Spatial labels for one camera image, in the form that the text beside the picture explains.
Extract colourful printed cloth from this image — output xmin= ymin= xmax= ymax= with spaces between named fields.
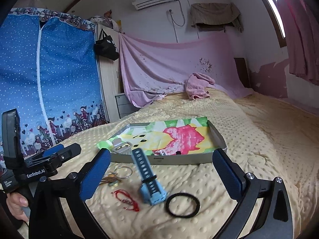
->
xmin=97 ymin=117 xmax=216 ymax=156

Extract patterned bedding bundle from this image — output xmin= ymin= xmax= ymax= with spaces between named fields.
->
xmin=89 ymin=9 xmax=122 ymax=33

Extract yellow dotted blanket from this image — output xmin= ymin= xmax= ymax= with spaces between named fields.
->
xmin=15 ymin=87 xmax=319 ymax=239

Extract brown headboard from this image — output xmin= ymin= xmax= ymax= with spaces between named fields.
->
xmin=234 ymin=57 xmax=253 ymax=89

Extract grey metal tray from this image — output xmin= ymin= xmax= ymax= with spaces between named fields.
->
xmin=109 ymin=117 xmax=227 ymax=165

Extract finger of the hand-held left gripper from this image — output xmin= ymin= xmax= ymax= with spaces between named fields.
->
xmin=25 ymin=144 xmax=65 ymax=166
xmin=51 ymin=143 xmax=82 ymax=170

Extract person's left hand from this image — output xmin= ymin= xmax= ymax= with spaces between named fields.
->
xmin=6 ymin=193 xmax=31 ymax=223

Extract pink towel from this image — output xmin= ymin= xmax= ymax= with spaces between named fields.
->
xmin=185 ymin=73 xmax=215 ymax=101

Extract black cable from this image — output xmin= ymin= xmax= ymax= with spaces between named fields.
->
xmin=166 ymin=193 xmax=201 ymax=218

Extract black tote bag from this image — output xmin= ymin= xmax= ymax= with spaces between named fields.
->
xmin=94 ymin=29 xmax=119 ymax=61

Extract brown cloth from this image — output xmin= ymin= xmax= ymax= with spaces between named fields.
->
xmin=191 ymin=2 xmax=244 ymax=33

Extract pink hanging sheet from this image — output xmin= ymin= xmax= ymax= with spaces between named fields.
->
xmin=119 ymin=33 xmax=254 ymax=108

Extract grey drawer cabinet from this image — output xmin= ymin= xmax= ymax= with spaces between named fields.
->
xmin=115 ymin=93 xmax=140 ymax=119

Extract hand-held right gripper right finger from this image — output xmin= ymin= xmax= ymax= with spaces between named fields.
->
xmin=212 ymin=148 xmax=294 ymax=239

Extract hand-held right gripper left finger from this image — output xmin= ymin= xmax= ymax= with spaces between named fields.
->
xmin=29 ymin=148 xmax=112 ymax=239

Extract air conditioner power cord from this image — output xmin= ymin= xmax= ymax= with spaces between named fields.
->
xmin=166 ymin=0 xmax=186 ymax=43

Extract blue-framed glasses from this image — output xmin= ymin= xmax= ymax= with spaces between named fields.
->
xmin=131 ymin=148 xmax=167 ymax=206

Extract key ring with keys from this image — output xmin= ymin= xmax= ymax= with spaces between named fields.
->
xmin=99 ymin=166 xmax=133 ymax=187

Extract pink curtain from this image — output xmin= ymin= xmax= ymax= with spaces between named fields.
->
xmin=276 ymin=0 xmax=319 ymax=87

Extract blue dotted fabric wardrobe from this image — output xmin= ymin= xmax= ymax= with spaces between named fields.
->
xmin=0 ymin=7 xmax=109 ymax=170

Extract window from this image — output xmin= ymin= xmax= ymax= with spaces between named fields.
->
xmin=250 ymin=0 xmax=287 ymax=48

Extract red string bracelet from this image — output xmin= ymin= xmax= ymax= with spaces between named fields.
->
xmin=111 ymin=189 xmax=140 ymax=213

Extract wooden wardrobe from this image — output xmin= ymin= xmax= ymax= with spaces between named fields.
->
xmin=96 ymin=24 xmax=124 ymax=124

